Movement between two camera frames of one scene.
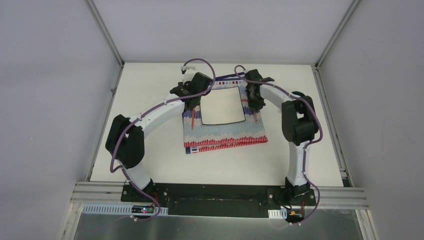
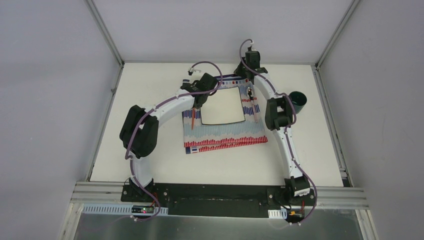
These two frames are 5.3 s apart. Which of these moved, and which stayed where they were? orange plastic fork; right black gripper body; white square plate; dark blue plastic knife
Moved: right black gripper body
Stayed: white square plate; dark blue plastic knife; orange plastic fork
